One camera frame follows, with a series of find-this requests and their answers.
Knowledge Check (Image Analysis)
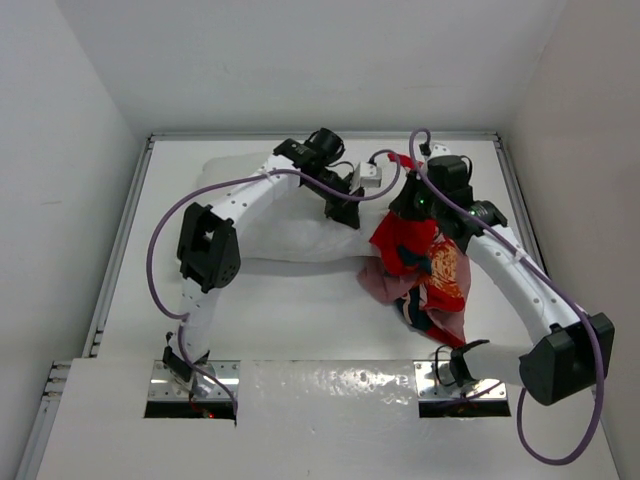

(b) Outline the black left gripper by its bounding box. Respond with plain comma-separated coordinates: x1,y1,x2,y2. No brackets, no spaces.
304,169,364,230

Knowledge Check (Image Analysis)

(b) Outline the red patterned pillowcase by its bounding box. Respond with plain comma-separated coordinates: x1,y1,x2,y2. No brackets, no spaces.
355,152,474,349

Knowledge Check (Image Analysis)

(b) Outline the white pillow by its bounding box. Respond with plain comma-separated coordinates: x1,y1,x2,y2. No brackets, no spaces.
194,151,400,263

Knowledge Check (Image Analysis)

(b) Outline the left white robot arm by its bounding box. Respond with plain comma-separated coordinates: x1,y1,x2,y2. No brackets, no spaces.
163,128,364,382

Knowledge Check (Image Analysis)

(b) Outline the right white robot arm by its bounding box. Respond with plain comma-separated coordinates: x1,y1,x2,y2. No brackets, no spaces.
390,155,615,406

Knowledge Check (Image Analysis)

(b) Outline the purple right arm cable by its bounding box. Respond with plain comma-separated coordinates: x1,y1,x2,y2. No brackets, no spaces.
408,128,606,466

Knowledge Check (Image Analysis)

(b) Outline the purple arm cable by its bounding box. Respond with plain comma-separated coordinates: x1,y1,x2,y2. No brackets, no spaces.
408,128,606,466
146,148,402,416

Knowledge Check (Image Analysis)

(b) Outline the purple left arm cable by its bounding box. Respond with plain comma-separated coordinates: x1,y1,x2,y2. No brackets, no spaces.
146,148,402,416

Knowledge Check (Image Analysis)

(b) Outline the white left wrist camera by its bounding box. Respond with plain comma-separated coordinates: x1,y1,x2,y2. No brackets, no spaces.
350,162,382,193

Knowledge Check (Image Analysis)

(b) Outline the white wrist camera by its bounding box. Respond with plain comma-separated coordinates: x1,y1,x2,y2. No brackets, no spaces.
426,143,452,161
350,162,382,193

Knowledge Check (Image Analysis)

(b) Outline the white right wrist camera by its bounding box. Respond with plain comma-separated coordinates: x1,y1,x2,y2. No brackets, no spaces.
426,143,452,161

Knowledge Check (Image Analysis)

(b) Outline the aluminium table frame rail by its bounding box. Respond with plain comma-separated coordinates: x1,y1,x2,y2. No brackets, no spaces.
492,130,569,356

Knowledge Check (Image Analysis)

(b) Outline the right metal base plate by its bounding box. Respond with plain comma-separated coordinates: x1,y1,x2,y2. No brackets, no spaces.
413,359,507,403

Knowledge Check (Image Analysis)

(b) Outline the metal base plate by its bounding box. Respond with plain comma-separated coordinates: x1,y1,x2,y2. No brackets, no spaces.
413,359,507,403
147,361,240,402

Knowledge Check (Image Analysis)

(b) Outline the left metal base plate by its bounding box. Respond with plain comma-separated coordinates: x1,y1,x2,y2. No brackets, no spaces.
147,361,240,402

